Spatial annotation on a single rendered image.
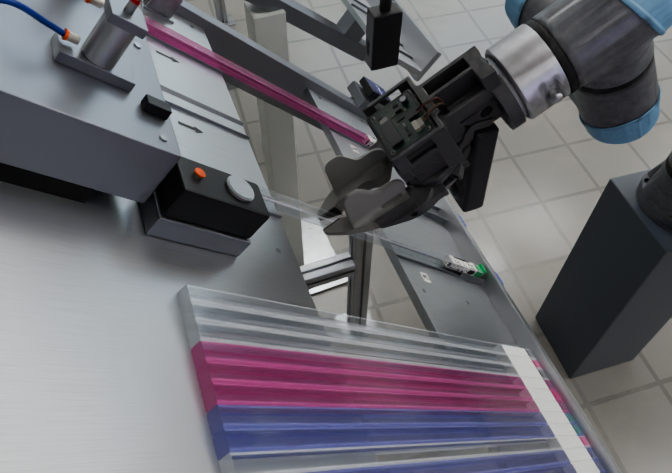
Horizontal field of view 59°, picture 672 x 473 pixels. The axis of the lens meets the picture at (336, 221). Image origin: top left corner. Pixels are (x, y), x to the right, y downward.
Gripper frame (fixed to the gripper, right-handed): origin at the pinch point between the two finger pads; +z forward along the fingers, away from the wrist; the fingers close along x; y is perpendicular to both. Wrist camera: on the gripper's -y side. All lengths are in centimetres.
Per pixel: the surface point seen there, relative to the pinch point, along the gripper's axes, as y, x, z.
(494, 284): -28.7, 2.4, -8.1
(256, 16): -14, -56, 1
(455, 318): -16.4, 8.6, -3.2
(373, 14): 19.7, 2.0, -13.9
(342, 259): -61, -35, 19
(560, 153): -134, -69, -42
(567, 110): -141, -85, -54
